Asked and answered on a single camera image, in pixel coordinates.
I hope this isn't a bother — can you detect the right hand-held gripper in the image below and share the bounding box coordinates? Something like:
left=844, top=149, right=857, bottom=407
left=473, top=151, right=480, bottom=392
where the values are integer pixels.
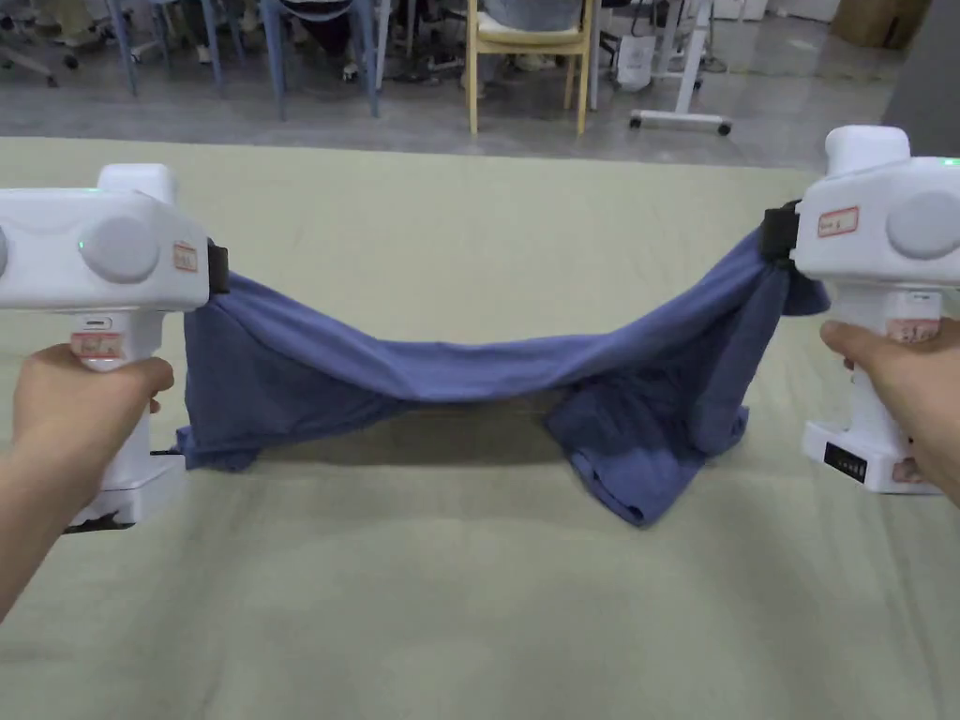
left=763, top=126, right=960, bottom=496

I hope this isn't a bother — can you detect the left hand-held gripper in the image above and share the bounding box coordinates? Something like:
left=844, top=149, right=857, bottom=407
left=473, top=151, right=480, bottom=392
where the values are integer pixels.
left=0, top=163, right=231, bottom=533

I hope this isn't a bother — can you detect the blue shirt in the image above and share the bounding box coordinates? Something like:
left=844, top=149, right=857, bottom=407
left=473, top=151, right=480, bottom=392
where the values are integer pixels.
left=175, top=224, right=833, bottom=530

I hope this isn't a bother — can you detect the person's left forearm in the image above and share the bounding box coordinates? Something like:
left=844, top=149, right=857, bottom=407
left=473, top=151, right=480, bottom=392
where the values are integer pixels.
left=0, top=446, right=90, bottom=623

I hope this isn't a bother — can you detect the person's left hand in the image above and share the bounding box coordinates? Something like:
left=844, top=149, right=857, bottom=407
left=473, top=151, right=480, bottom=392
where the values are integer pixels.
left=13, top=341, right=177, bottom=511

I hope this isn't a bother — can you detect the person's right hand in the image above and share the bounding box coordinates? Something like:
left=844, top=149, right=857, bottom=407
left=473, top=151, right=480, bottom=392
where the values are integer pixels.
left=818, top=318, right=960, bottom=511

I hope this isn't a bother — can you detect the cardboard carton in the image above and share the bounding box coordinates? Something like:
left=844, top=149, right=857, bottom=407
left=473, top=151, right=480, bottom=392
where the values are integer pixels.
left=828, top=0, right=935, bottom=51

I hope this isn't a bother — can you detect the grey office chair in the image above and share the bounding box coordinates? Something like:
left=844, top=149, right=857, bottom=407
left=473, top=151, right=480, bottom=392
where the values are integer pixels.
left=0, top=0, right=81, bottom=88

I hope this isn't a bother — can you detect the blue metal chair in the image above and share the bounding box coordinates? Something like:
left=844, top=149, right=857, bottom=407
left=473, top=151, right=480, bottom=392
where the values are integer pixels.
left=104, top=0, right=226, bottom=98
left=263, top=0, right=383, bottom=123

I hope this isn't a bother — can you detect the white rolling desk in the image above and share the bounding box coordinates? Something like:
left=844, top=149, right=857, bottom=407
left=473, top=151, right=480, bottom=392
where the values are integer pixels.
left=589, top=0, right=733, bottom=138

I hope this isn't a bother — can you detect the white paper bag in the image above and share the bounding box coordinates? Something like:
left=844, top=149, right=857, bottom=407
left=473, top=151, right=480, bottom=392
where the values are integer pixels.
left=614, top=33, right=657, bottom=93

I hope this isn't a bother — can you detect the wooden chair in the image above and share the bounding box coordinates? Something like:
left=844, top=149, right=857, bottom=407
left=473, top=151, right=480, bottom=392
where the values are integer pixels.
left=466, top=0, right=595, bottom=136

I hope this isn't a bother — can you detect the bed with pale green sheet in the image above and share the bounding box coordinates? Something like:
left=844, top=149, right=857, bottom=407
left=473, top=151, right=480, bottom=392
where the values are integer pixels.
left=0, top=136, right=960, bottom=720

